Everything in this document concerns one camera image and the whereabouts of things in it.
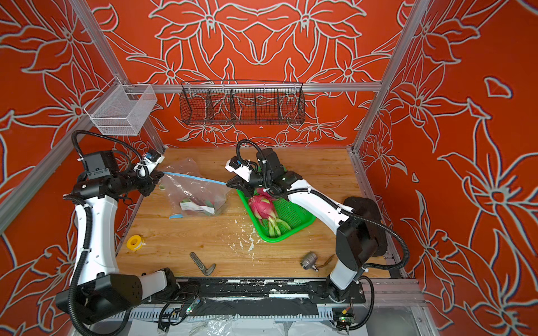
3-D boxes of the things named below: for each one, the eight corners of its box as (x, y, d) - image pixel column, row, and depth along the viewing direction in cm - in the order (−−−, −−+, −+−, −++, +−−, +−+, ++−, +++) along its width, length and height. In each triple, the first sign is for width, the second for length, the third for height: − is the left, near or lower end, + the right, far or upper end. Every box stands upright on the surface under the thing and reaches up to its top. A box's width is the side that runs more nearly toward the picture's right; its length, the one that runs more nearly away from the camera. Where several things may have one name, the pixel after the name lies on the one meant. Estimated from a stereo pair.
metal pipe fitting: (300, 271, 79) (302, 269, 76) (299, 255, 83) (300, 251, 80) (316, 271, 79) (318, 269, 76) (314, 255, 83) (316, 251, 80)
